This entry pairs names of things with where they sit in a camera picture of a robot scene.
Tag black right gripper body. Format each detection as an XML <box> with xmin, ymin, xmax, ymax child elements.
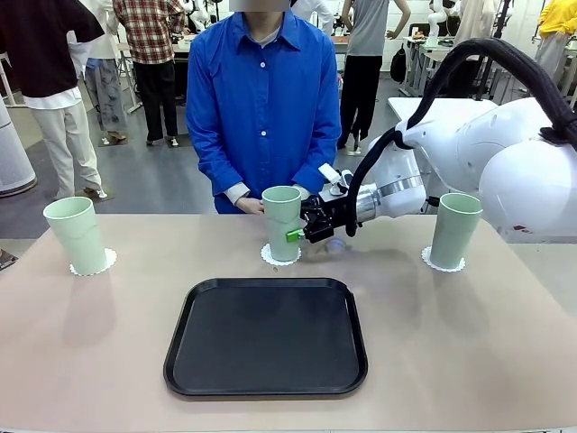
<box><xmin>301</xmin><ymin>193</ymin><xmax>360</xmax><ymax>245</ymax></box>

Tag pale green plastic cup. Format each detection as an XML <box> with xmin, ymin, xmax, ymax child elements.
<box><xmin>429</xmin><ymin>192</ymin><xmax>485</xmax><ymax>268</ymax></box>
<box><xmin>42</xmin><ymin>196</ymin><xmax>108</xmax><ymax>276</ymax></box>
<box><xmin>261</xmin><ymin>185</ymin><xmax>302</xmax><ymax>263</ymax></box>

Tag white scalloped paper coaster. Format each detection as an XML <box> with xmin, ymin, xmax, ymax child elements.
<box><xmin>69</xmin><ymin>247</ymin><xmax>118</xmax><ymax>277</ymax></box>
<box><xmin>260</xmin><ymin>243</ymin><xmax>302</xmax><ymax>268</ymax></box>
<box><xmin>421</xmin><ymin>245</ymin><xmax>466</xmax><ymax>273</ymax></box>

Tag person's left forearm blue sleeve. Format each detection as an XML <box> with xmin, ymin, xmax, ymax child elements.
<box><xmin>291</xmin><ymin>151</ymin><xmax>338</xmax><ymax>199</ymax></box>

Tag person's right forearm blue sleeve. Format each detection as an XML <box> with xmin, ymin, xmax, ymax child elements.
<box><xmin>197</xmin><ymin>152</ymin><xmax>252</xmax><ymax>209</ymax></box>

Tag person's right hand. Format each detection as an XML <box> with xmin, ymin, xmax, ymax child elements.
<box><xmin>234</xmin><ymin>198</ymin><xmax>266</xmax><ymax>215</ymax></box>

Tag black plastic serving tray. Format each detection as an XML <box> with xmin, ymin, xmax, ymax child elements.
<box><xmin>162</xmin><ymin>277</ymin><xmax>369</xmax><ymax>398</ymax></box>

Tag person's torso in blue shirt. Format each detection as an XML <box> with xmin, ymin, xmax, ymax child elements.
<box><xmin>185</xmin><ymin>0</ymin><xmax>343</xmax><ymax>216</ymax></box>

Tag black hanging bag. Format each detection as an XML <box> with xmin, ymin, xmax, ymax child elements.
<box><xmin>389</xmin><ymin>43</ymin><xmax>409</xmax><ymax>84</ymax></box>

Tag person in grey t-shirt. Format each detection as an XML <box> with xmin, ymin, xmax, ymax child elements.
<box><xmin>336</xmin><ymin>0</ymin><xmax>411</xmax><ymax>150</ymax></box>

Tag grey background desk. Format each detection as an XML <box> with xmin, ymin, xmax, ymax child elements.
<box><xmin>402</xmin><ymin>35</ymin><xmax>537</xmax><ymax>98</ymax></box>

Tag person in white top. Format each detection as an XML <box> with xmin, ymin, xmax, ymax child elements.
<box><xmin>67</xmin><ymin>0</ymin><xmax>131</xmax><ymax>146</ymax></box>

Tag person in beige garment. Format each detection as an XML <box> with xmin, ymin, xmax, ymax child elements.
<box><xmin>457</xmin><ymin>0</ymin><xmax>499</xmax><ymax>44</ymax></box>

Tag person in plaid shirt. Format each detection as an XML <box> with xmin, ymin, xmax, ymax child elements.
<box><xmin>112</xmin><ymin>0</ymin><xmax>187</xmax><ymax>148</ymax></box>

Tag black tripod pole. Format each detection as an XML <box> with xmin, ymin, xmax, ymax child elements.
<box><xmin>472</xmin><ymin>0</ymin><xmax>515</xmax><ymax>103</ymax></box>

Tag white cylindrical air purifier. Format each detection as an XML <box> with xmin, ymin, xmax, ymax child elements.
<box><xmin>0</xmin><ymin>97</ymin><xmax>38</xmax><ymax>198</ymax></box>

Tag person in yellow top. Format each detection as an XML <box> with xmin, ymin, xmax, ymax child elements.
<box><xmin>536</xmin><ymin>0</ymin><xmax>577</xmax><ymax>78</ymax></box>

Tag person in black top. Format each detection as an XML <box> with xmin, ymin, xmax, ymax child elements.
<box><xmin>0</xmin><ymin>0</ymin><xmax>109</xmax><ymax>199</ymax></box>

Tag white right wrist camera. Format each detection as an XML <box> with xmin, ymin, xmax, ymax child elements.
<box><xmin>317</xmin><ymin>164</ymin><xmax>355</xmax><ymax>198</ymax></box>

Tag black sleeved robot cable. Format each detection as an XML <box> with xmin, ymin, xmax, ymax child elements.
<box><xmin>345</xmin><ymin>38</ymin><xmax>577</xmax><ymax>238</ymax></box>

